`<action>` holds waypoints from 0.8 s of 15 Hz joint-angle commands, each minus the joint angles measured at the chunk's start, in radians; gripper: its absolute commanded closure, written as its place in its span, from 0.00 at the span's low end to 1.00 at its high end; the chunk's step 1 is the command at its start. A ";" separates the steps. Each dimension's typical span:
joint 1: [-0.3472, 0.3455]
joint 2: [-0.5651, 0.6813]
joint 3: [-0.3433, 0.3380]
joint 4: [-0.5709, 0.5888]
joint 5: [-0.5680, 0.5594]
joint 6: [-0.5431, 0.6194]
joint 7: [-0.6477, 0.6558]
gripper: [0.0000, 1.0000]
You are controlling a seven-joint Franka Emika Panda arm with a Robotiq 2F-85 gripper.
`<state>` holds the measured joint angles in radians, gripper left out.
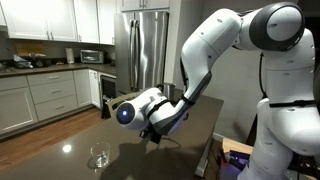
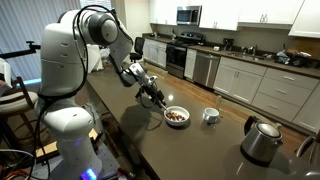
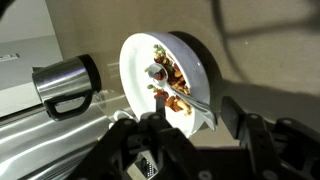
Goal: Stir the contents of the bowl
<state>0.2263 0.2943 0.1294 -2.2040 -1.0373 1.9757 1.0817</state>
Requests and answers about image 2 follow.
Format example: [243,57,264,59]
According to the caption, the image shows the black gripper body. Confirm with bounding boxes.
[134,79,165,105]

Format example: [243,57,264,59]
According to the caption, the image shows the white ceramic bowl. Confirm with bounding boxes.
[163,105,191,127]

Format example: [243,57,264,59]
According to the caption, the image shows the mixed nuts and raisins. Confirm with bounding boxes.
[165,112,186,122]

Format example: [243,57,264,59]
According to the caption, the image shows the white cabinet beside stove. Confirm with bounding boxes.
[143,38,168,69]

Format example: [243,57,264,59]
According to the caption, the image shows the black stainless stove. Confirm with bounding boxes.
[165,31,205,80]

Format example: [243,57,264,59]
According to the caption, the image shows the black office chair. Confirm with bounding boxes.
[129,36,147,64]

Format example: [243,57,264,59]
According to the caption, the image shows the white mug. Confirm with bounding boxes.
[203,107,221,125]

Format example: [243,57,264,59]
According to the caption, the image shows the stainless dishwasher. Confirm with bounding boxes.
[192,51,221,89]

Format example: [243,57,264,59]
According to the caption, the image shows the white paper bag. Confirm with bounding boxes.
[86,44,105,74]

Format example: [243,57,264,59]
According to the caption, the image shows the stainless microwave oven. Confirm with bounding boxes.
[175,5,203,27]

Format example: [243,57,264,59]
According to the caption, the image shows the black coffee maker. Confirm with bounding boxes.
[222,37,235,52]

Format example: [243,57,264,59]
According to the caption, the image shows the sink faucet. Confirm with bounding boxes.
[240,44,259,57]

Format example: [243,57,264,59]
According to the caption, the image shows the white lower cabinets with drawers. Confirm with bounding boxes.
[213,56,320,134]

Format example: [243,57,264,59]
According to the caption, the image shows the white upper cabinets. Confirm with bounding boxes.
[149,0,320,39]

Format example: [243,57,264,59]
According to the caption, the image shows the dish clutter on counter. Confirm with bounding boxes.
[274,49,313,68]

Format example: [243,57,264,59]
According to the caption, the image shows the wooden stool white cushion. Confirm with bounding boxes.
[0,75,40,141]

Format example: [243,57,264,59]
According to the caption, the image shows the grey vertical blinds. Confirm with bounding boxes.
[0,0,114,82]

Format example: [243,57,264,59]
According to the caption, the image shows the wooden cutting board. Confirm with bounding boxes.
[288,36,320,58]

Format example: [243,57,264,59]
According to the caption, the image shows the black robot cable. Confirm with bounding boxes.
[28,4,134,180]

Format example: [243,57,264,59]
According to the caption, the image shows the stainless kettle black handle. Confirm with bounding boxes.
[239,115,283,167]

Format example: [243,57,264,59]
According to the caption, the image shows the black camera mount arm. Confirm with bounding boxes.
[0,40,42,60]

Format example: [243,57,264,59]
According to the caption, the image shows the metal pot with handle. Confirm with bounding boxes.
[295,129,320,180]

